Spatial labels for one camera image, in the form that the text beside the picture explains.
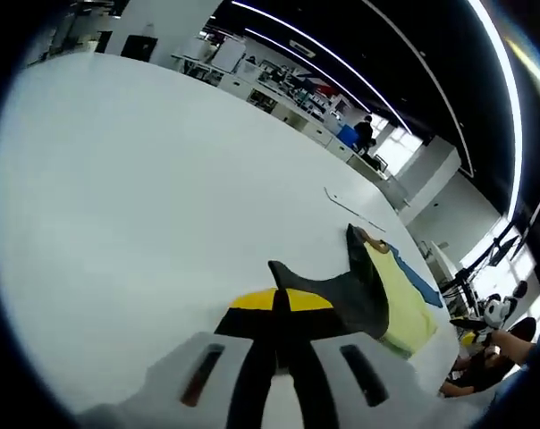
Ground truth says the black tripod stand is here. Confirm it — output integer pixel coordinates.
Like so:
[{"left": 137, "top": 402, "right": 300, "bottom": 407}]
[{"left": 443, "top": 187, "right": 540, "bottom": 299}]

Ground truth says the thin line template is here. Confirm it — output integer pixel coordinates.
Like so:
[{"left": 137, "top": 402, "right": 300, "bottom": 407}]
[{"left": 323, "top": 186, "right": 387, "bottom": 234}]

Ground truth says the white square pillar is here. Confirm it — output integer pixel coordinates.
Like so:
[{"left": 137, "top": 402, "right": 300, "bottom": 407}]
[{"left": 106, "top": 0, "right": 218, "bottom": 60}]

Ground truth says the yellow blue black garment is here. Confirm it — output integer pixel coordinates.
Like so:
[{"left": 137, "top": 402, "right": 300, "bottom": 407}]
[{"left": 268, "top": 223, "right": 444, "bottom": 361}]

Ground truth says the white pillar near window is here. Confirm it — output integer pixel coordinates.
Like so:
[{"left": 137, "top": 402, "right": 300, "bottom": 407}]
[{"left": 398, "top": 133, "right": 464, "bottom": 214}]

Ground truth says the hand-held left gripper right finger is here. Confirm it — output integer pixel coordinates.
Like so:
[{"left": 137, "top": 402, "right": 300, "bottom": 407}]
[{"left": 278, "top": 288, "right": 426, "bottom": 429}]

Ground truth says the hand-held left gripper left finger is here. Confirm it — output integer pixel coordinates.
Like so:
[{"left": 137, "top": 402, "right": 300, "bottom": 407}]
[{"left": 75, "top": 288, "right": 280, "bottom": 429}]

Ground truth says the long white counter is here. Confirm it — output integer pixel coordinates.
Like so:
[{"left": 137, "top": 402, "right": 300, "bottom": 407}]
[{"left": 171, "top": 49, "right": 391, "bottom": 181}]

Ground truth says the long ceiling light strip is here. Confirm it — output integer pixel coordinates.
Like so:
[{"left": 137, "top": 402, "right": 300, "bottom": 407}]
[
  {"left": 244, "top": 26, "right": 373, "bottom": 114},
  {"left": 231, "top": 0, "right": 415, "bottom": 136}
]

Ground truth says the person in light blue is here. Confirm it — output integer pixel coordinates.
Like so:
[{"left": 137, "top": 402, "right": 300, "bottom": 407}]
[{"left": 469, "top": 357, "right": 540, "bottom": 429}]

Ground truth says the blue storage bin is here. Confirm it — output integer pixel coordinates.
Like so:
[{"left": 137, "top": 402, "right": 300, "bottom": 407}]
[{"left": 336, "top": 124, "right": 359, "bottom": 147}]

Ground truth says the long curved ceiling light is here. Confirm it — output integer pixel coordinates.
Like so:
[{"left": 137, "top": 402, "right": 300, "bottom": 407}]
[{"left": 468, "top": 0, "right": 522, "bottom": 221}]

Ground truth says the black cabinet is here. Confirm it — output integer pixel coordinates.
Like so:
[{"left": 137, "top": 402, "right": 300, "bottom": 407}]
[{"left": 120, "top": 35, "right": 159, "bottom": 62}]

